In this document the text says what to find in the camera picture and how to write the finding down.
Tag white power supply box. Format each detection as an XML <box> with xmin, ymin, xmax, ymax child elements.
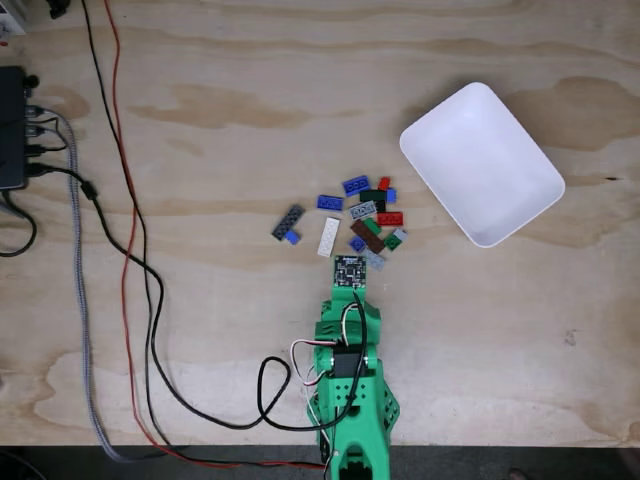
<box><xmin>0</xmin><ymin>0</ymin><xmax>27</xmax><ymax>36</ymax></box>

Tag black looped cable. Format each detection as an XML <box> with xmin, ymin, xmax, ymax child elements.
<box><xmin>0</xmin><ymin>189</ymin><xmax>39</xmax><ymax>259</ymax></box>

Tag light grey lego plate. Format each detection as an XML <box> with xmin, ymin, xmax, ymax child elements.
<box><xmin>363</xmin><ymin>248</ymin><xmax>389</xmax><ymax>272</ymax></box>

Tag white plastic bin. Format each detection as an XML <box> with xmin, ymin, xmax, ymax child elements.
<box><xmin>398</xmin><ymin>81</ymin><xmax>567</xmax><ymax>250</ymax></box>

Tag black usb hub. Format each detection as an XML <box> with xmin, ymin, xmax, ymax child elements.
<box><xmin>0</xmin><ymin>65</ymin><xmax>30</xmax><ymax>192</ymax></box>

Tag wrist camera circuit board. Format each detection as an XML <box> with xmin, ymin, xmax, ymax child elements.
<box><xmin>333</xmin><ymin>254</ymin><xmax>370</xmax><ymax>290</ymax></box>

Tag thin red wire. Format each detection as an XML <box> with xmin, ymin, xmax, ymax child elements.
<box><xmin>102</xmin><ymin>0</ymin><xmax>331</xmax><ymax>472</ymax></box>

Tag dark grey long lego plate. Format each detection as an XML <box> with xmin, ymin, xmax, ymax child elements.
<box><xmin>271</xmin><ymin>203</ymin><xmax>306</xmax><ymax>240</ymax></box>

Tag thin black usb cable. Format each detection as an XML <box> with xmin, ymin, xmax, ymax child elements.
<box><xmin>27</xmin><ymin>117</ymin><xmax>69</xmax><ymax>156</ymax></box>

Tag thin black wire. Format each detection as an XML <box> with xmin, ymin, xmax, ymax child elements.
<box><xmin>79</xmin><ymin>0</ymin><xmax>331</xmax><ymax>472</ymax></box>

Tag grey upturned lego brick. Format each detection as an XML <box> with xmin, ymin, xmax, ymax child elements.
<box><xmin>348</xmin><ymin>200</ymin><xmax>378</xmax><ymax>221</ymax></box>

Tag white long lego plate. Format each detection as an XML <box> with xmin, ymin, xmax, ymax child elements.
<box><xmin>317</xmin><ymin>216</ymin><xmax>342</xmax><ymax>258</ymax></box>

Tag grey braided cable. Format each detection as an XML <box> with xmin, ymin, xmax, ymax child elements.
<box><xmin>25</xmin><ymin>105</ymin><xmax>169</xmax><ymax>464</ymax></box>

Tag white red black servo cable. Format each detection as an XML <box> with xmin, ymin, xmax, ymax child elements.
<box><xmin>289</xmin><ymin>303</ymin><xmax>369</xmax><ymax>389</ymax></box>

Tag thick black camera cable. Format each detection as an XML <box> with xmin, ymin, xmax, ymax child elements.
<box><xmin>27</xmin><ymin>162</ymin><xmax>371</xmax><ymax>432</ymax></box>

